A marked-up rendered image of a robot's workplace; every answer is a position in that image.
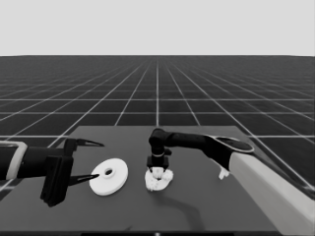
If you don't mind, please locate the small white T-shaped piece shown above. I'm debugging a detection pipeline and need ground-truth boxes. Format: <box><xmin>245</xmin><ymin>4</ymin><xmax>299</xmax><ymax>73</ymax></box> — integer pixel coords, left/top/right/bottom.
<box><xmin>219</xmin><ymin>166</ymin><xmax>230</xmax><ymax>181</ymax></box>

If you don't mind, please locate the large thick white disc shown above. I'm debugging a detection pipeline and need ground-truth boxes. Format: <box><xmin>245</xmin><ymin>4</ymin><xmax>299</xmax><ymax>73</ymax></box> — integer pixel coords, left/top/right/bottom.
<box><xmin>89</xmin><ymin>157</ymin><xmax>129</xmax><ymax>197</ymax></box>

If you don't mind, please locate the white round carrier with pins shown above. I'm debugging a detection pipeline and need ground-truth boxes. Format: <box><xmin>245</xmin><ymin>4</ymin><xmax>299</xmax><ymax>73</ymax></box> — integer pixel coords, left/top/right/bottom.
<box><xmin>144</xmin><ymin>166</ymin><xmax>174</xmax><ymax>193</ymax></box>

